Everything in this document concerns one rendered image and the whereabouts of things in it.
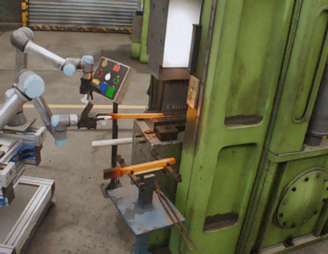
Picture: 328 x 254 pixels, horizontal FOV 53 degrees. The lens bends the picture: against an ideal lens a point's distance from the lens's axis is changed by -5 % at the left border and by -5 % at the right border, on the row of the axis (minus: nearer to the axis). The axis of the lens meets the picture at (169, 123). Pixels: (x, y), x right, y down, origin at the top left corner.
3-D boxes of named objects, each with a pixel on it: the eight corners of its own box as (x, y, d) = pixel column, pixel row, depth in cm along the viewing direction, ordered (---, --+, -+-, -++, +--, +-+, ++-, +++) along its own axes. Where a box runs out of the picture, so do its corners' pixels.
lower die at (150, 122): (153, 132, 220) (154, 121, 216) (143, 120, 236) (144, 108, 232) (210, 127, 236) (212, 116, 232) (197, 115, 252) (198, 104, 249)
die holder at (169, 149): (146, 203, 224) (152, 144, 205) (130, 172, 256) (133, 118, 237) (219, 190, 246) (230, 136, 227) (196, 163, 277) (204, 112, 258)
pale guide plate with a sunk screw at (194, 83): (193, 109, 192) (196, 80, 184) (186, 103, 199) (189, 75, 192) (196, 109, 192) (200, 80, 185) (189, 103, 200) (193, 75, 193)
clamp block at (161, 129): (160, 141, 210) (160, 132, 207) (155, 135, 217) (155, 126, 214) (177, 140, 214) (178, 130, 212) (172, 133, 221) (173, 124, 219)
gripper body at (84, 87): (82, 91, 246) (82, 75, 241) (94, 92, 246) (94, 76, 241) (79, 94, 239) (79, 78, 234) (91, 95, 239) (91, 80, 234)
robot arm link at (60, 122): (51, 126, 203) (50, 112, 199) (68, 124, 207) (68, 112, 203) (51, 131, 196) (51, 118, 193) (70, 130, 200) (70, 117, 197)
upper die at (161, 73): (158, 80, 205) (159, 65, 201) (147, 70, 221) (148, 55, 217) (218, 78, 221) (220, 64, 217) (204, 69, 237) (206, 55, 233)
